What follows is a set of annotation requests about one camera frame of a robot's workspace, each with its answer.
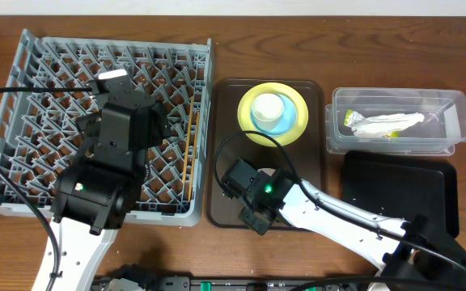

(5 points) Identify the wooden chopstick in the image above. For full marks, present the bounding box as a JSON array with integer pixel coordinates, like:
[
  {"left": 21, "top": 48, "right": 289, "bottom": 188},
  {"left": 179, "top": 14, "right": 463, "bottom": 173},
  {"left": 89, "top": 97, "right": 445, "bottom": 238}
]
[
  {"left": 182, "top": 96, "right": 194, "bottom": 198},
  {"left": 188, "top": 112, "right": 200, "bottom": 202}
]

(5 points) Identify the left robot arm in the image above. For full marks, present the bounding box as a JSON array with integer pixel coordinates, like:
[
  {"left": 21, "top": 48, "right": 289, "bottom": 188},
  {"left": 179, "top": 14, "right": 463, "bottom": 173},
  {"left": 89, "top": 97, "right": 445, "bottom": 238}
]
[{"left": 32, "top": 101, "right": 170, "bottom": 290}]

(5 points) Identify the clear plastic bin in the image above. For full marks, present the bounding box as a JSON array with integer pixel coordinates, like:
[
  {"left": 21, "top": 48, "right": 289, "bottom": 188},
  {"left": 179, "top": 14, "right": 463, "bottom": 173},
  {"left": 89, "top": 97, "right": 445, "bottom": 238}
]
[{"left": 330, "top": 87, "right": 466, "bottom": 152}]

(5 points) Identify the yellow green wrapper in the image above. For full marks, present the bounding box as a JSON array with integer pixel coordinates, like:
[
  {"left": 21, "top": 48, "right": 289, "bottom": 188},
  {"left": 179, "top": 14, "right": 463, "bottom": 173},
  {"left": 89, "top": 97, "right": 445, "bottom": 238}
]
[{"left": 343, "top": 110, "right": 400, "bottom": 137}]

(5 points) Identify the black equipment bar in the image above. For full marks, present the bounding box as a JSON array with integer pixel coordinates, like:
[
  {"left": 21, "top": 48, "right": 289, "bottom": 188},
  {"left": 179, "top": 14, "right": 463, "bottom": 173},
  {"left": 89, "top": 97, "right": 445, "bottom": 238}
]
[{"left": 91, "top": 264, "right": 466, "bottom": 291}]

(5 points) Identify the grey dishwasher rack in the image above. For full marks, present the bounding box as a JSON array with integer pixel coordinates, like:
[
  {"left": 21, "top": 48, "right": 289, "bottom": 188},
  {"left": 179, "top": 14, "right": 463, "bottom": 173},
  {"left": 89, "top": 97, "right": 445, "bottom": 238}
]
[{"left": 0, "top": 31, "right": 215, "bottom": 226}]

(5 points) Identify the black tray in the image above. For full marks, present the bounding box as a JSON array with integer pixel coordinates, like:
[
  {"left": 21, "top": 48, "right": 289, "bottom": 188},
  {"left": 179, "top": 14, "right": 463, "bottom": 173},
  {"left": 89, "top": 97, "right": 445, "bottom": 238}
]
[{"left": 341, "top": 151, "right": 460, "bottom": 238}]

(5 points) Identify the brown serving tray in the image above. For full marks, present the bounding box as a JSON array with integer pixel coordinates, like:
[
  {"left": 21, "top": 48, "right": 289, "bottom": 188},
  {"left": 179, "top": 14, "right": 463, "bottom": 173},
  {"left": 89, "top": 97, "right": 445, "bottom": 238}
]
[{"left": 205, "top": 78, "right": 328, "bottom": 230}]

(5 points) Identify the light blue bowl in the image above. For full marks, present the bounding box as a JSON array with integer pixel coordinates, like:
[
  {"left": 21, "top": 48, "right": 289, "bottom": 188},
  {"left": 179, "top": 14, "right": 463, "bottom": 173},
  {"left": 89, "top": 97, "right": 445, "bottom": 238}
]
[{"left": 250, "top": 94, "right": 297, "bottom": 136}]

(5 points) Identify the white paper napkin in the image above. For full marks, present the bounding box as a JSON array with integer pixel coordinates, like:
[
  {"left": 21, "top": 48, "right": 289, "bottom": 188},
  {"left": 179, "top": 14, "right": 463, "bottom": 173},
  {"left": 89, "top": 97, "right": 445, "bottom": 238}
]
[{"left": 350, "top": 112, "right": 424, "bottom": 138}]

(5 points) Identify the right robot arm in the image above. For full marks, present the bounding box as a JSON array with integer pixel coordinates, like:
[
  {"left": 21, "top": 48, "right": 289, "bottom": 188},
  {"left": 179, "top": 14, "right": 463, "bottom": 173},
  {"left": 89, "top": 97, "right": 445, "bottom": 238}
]
[{"left": 222, "top": 170, "right": 466, "bottom": 290}]

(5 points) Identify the white bowl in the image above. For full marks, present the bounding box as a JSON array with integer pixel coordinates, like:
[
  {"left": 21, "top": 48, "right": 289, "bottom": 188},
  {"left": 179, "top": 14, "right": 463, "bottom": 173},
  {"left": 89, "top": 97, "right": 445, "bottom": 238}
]
[{"left": 260, "top": 168, "right": 275, "bottom": 176}]

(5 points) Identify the white cup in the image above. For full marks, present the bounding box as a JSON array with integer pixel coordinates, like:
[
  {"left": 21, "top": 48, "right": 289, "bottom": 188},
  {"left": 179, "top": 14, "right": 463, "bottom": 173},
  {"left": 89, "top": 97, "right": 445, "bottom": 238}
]
[{"left": 251, "top": 93, "right": 284, "bottom": 130}]

